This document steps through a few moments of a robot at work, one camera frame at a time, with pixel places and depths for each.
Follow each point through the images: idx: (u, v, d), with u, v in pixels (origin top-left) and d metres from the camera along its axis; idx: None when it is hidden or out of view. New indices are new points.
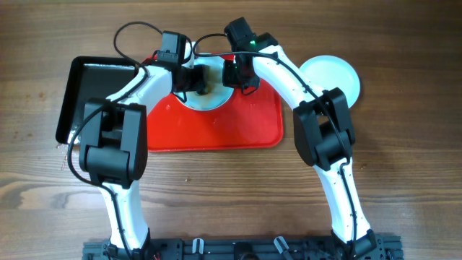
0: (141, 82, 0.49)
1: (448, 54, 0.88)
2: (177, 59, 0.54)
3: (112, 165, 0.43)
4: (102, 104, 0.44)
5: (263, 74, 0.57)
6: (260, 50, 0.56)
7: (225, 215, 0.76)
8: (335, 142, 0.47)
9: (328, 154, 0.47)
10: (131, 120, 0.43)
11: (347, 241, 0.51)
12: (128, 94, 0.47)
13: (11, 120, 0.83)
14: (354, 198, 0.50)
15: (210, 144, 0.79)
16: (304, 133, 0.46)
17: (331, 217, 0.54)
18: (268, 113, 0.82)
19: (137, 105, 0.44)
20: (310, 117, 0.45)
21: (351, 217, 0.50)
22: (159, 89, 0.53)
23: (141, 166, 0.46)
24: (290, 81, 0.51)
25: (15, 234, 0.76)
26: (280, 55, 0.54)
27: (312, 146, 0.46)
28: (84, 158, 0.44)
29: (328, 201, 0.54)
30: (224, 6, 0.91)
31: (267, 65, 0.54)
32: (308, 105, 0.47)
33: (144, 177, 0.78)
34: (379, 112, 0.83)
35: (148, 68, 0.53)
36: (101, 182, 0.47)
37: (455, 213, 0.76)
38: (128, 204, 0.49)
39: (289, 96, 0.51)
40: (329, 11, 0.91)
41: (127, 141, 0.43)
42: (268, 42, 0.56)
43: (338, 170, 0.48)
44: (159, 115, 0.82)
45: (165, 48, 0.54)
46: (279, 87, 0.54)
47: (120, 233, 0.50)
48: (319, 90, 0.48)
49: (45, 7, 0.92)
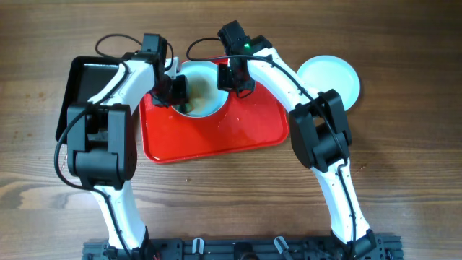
0: (122, 79, 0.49)
1: (448, 55, 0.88)
2: (158, 55, 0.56)
3: (102, 167, 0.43)
4: (84, 108, 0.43)
5: (258, 76, 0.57)
6: (255, 53, 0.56)
7: (225, 215, 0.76)
8: (331, 144, 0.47)
9: (325, 155, 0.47)
10: (117, 121, 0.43)
11: (348, 242, 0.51)
12: (111, 94, 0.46)
13: (11, 120, 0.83)
14: (352, 199, 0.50)
15: (215, 145, 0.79)
16: (301, 135, 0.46)
17: (330, 217, 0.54)
18: (271, 112, 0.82)
19: (121, 105, 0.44)
20: (305, 120, 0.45)
21: (351, 218, 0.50)
22: (141, 86, 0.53)
23: (132, 167, 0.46)
24: (286, 84, 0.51)
25: (15, 234, 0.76)
26: (275, 58, 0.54)
27: (309, 149, 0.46)
28: (73, 163, 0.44)
29: (327, 202, 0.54)
30: (224, 6, 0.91)
31: (261, 68, 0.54)
32: (304, 107, 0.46)
33: (142, 178, 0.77)
34: (379, 112, 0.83)
35: (127, 64, 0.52)
36: (92, 186, 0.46)
37: (455, 213, 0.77)
38: (122, 204, 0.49)
39: (284, 98, 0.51)
40: (329, 11, 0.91)
41: (114, 142, 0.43)
42: (261, 45, 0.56)
43: (336, 172, 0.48)
44: (162, 117, 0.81)
45: (146, 46, 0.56)
46: (274, 89, 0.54)
47: (118, 235, 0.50)
48: (314, 92, 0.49)
49: (45, 7, 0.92)
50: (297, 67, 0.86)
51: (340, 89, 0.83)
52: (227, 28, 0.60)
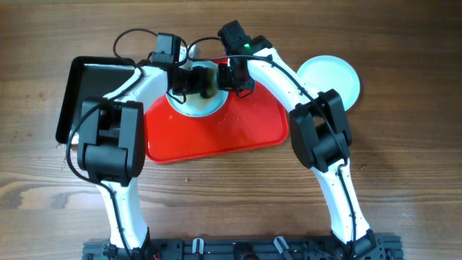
0: (137, 81, 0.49)
1: (448, 54, 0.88)
2: (172, 61, 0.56)
3: (110, 162, 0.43)
4: (99, 102, 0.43)
5: (258, 76, 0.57)
6: (255, 53, 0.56)
7: (225, 215, 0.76)
8: (331, 144, 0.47)
9: (325, 155, 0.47)
10: (130, 118, 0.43)
11: (347, 242, 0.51)
12: (125, 92, 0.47)
13: (11, 120, 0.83)
14: (352, 199, 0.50)
15: (216, 144, 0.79)
16: (301, 135, 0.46)
17: (330, 217, 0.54)
18: (272, 112, 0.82)
19: (135, 102, 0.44)
20: (305, 120, 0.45)
21: (351, 218, 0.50)
22: (155, 90, 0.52)
23: (139, 164, 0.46)
24: (286, 84, 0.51)
25: (15, 234, 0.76)
26: (275, 58, 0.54)
27: (309, 149, 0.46)
28: (82, 157, 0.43)
29: (327, 202, 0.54)
30: (224, 6, 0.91)
31: (261, 68, 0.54)
32: (304, 107, 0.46)
33: (143, 177, 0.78)
34: (379, 112, 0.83)
35: (143, 68, 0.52)
36: (99, 180, 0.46)
37: (455, 213, 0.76)
38: (127, 201, 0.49)
39: (284, 98, 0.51)
40: (329, 11, 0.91)
41: (125, 139, 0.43)
42: (262, 45, 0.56)
43: (336, 172, 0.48)
44: (162, 115, 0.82)
45: (159, 48, 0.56)
46: (274, 89, 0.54)
47: (120, 232, 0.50)
48: (314, 92, 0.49)
49: (45, 6, 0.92)
50: (297, 67, 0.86)
51: (339, 89, 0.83)
52: (227, 28, 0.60)
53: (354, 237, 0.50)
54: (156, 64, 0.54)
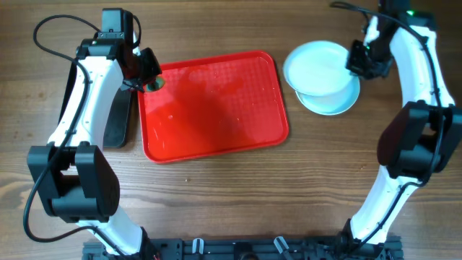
0: (83, 97, 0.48)
1: (447, 53, 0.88)
2: (120, 36, 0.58)
3: (82, 209, 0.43)
4: (50, 158, 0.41)
5: (398, 51, 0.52)
6: (413, 25, 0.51)
7: (225, 215, 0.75)
8: (424, 160, 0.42)
9: (410, 165, 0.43)
10: (86, 170, 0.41)
11: (356, 239, 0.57)
12: (73, 129, 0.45)
13: (11, 120, 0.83)
14: (391, 214, 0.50)
15: (214, 146, 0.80)
16: (404, 133, 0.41)
17: (360, 208, 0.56)
18: (270, 112, 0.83)
19: (88, 146, 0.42)
20: (422, 118, 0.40)
21: (376, 225, 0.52)
22: (108, 91, 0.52)
23: (113, 199, 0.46)
24: (422, 76, 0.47)
25: (15, 234, 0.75)
26: (431, 41, 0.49)
27: (400, 148, 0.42)
28: (50, 209, 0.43)
29: (370, 193, 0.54)
30: (224, 6, 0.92)
31: (409, 43, 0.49)
32: (425, 106, 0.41)
33: (144, 178, 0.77)
34: (379, 112, 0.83)
35: (85, 69, 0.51)
36: (76, 222, 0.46)
37: (457, 213, 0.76)
38: (111, 230, 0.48)
39: (412, 88, 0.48)
40: (328, 11, 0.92)
41: (90, 188, 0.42)
42: (426, 22, 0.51)
43: (400, 185, 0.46)
44: (161, 117, 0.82)
45: (107, 27, 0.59)
46: (406, 73, 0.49)
47: (116, 248, 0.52)
48: (446, 102, 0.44)
49: (45, 7, 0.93)
50: None
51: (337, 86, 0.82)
52: None
53: (366, 240, 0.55)
54: (105, 43, 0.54)
